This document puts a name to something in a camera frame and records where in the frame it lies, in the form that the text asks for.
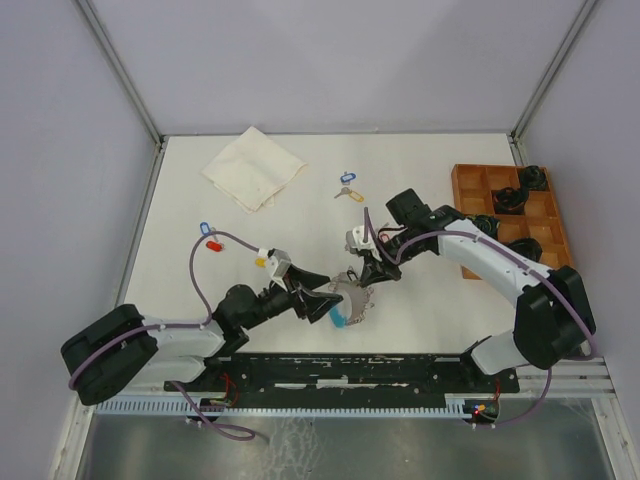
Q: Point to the wooden compartment tray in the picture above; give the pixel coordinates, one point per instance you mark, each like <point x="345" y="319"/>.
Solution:
<point x="473" y="186"/>

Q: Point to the blue tag upper key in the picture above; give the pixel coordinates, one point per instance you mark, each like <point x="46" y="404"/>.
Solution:
<point x="347" y="177"/>

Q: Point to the aluminium frame post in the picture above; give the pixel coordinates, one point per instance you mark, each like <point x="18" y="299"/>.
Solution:
<point x="101" y="36"/>
<point x="561" y="55"/>

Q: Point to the floral fabric bundle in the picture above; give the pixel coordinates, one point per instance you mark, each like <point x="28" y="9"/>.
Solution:
<point x="488" y="224"/>

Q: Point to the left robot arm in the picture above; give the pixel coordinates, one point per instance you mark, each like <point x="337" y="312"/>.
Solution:
<point x="125" y="348"/>

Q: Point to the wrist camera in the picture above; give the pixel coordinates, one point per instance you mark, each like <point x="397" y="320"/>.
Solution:
<point x="277" y="265"/>
<point x="360" y="243"/>

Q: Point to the white folded cloth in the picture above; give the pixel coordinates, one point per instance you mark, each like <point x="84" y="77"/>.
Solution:
<point x="252" y="169"/>

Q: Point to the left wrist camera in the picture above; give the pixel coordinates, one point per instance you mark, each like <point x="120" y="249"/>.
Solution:
<point x="277" y="265"/>

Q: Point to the aluminium rail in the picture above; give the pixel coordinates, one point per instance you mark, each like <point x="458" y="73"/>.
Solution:
<point x="570" y="380"/>

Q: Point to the black mounting plate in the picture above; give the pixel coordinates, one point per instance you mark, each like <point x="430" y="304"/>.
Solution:
<point x="349" y="381"/>

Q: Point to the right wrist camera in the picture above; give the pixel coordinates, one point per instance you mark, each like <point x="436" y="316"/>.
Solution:
<point x="360" y="243"/>

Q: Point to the black fabric bundle top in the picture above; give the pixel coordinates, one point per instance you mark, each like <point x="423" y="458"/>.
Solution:
<point x="533" y="178"/>

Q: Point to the black fabric bundle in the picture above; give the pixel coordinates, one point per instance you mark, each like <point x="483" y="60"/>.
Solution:
<point x="527" y="247"/>
<point x="510" y="201"/>
<point x="533" y="178"/>

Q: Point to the blue handled key organiser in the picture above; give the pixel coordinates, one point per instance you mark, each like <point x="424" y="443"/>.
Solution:
<point x="357" y="300"/>

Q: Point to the blue tag key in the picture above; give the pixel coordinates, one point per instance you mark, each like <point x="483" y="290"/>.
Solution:
<point x="347" y="177"/>
<point x="208" y="231"/>

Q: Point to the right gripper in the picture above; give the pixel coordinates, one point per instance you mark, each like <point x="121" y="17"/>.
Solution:
<point x="375" y="271"/>

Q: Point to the left aluminium frame post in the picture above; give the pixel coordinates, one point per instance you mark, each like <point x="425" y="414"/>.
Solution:
<point x="101" y="36"/>

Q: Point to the red tag key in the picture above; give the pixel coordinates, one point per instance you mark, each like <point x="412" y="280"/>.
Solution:
<point x="215" y="246"/>

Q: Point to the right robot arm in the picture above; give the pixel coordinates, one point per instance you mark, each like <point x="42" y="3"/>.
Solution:
<point x="553" y="317"/>

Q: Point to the black fabric bundle bottom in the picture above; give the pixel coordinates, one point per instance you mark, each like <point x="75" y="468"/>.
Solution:
<point x="527" y="247"/>

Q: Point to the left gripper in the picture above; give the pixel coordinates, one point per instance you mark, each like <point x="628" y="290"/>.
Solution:
<point x="315" y="304"/>

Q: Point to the right aluminium frame post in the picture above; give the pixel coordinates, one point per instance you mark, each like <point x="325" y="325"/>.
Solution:
<point x="561" y="55"/>

